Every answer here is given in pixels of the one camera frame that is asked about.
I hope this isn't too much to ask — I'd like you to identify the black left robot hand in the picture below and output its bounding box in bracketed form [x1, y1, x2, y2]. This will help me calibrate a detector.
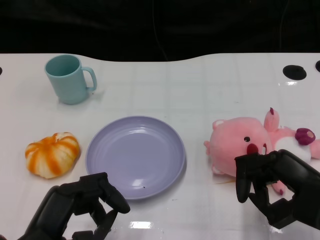
[15, 171, 131, 240]

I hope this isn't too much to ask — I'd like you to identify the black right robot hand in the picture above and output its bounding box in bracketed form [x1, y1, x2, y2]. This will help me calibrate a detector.
[234, 149, 320, 229]

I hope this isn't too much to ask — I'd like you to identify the pink plush doll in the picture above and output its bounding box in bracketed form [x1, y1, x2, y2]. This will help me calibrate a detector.
[203, 107, 320, 196]

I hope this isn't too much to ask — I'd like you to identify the lavender plastic plate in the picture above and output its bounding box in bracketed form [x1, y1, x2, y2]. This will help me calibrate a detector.
[85, 115, 187, 201]

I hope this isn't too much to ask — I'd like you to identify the orange striped pumpkin toy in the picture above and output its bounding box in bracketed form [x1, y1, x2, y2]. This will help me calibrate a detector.
[24, 131, 81, 180]

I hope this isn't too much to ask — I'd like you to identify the teal plastic mug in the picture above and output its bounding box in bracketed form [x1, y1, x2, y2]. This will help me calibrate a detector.
[44, 54, 98, 105]

